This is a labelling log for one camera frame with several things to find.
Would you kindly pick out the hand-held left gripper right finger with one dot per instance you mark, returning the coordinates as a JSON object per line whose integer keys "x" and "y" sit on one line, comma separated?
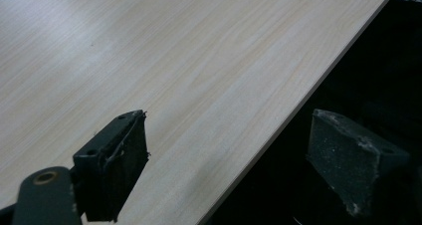
{"x": 345, "y": 162}

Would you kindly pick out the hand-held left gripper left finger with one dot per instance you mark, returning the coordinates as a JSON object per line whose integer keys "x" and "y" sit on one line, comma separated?
{"x": 109, "y": 172}

